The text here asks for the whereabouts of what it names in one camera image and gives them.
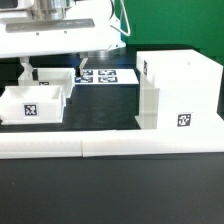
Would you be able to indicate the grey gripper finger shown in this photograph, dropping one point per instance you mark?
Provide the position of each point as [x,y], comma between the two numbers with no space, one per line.
[84,59]
[27,68]

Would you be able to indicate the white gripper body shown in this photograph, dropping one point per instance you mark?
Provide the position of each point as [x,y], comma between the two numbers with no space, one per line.
[22,36]

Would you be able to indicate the white drawer box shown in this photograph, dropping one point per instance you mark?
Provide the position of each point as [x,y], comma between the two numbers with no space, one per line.
[32,105]
[50,76]

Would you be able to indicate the white front drawer box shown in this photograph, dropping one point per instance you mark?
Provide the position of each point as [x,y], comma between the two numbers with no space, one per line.
[32,105]

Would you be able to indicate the white drawer cabinet frame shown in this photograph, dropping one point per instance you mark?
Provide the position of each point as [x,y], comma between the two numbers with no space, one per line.
[178,88]

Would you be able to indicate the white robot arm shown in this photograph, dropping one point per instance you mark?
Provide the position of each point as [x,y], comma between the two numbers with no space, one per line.
[57,9]

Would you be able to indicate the white front fence left segment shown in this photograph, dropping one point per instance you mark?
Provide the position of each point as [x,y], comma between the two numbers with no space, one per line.
[40,145]

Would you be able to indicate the white front fence right segment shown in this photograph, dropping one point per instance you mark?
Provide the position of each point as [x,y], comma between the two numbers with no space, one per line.
[151,142]

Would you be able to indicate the white fence segment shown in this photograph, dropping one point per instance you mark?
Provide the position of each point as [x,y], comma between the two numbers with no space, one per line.
[40,145]
[151,142]

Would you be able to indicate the white rear drawer box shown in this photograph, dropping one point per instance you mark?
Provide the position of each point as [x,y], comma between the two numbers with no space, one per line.
[50,76]

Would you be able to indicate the white marker tag sheet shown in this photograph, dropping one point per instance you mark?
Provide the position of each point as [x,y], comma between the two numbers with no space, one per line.
[107,77]

